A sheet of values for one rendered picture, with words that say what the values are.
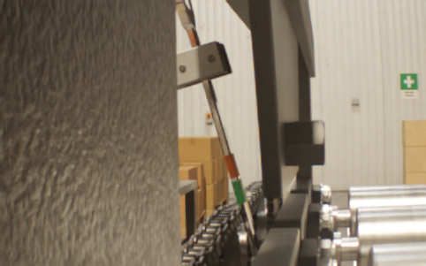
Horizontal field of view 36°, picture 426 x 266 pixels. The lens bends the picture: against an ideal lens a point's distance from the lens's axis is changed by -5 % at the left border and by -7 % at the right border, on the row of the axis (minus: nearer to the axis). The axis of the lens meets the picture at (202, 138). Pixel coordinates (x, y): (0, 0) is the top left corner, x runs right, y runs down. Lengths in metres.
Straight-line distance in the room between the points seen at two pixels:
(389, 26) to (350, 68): 0.93
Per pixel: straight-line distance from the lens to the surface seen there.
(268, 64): 0.32
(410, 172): 7.95
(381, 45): 10.73
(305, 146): 0.37
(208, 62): 0.54
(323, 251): 0.66
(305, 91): 1.12
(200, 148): 7.58
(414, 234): 0.87
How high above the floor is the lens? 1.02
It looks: 1 degrees down
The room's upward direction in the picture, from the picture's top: 1 degrees counter-clockwise
